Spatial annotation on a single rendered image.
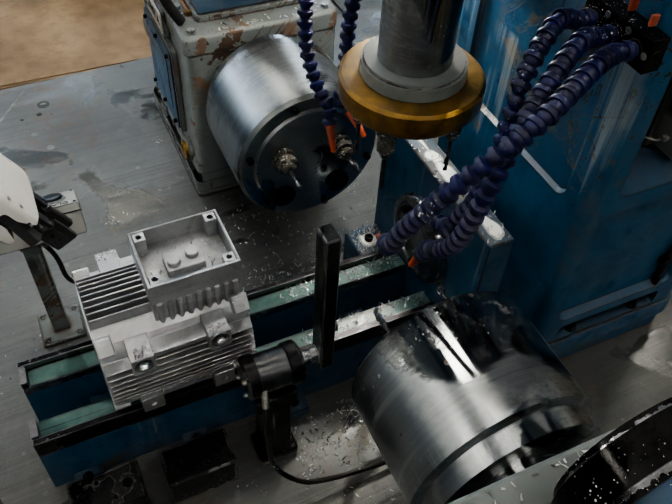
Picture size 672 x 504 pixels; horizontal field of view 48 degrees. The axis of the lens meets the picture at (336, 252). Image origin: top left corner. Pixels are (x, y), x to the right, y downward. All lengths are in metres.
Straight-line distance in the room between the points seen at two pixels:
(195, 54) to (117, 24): 2.03
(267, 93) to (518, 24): 0.39
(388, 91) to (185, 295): 0.36
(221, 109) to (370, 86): 0.42
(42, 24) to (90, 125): 1.70
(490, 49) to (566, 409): 0.53
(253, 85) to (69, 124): 0.64
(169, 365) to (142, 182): 0.66
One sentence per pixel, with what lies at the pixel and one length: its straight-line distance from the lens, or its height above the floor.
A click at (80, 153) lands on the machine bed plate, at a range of 1.68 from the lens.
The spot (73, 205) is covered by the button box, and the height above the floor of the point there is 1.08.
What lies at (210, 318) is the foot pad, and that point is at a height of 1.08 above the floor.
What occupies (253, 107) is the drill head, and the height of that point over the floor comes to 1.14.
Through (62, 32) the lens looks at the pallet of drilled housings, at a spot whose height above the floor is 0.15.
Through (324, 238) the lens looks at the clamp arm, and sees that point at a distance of 0.83.
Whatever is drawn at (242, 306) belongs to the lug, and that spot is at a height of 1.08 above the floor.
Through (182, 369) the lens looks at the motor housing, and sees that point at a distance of 1.01.
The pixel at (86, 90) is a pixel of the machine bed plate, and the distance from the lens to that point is 1.85.
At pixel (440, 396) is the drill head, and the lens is 0.85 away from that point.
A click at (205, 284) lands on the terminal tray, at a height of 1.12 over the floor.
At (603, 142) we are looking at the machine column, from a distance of 0.96.
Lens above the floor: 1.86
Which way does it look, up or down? 48 degrees down
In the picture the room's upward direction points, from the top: 4 degrees clockwise
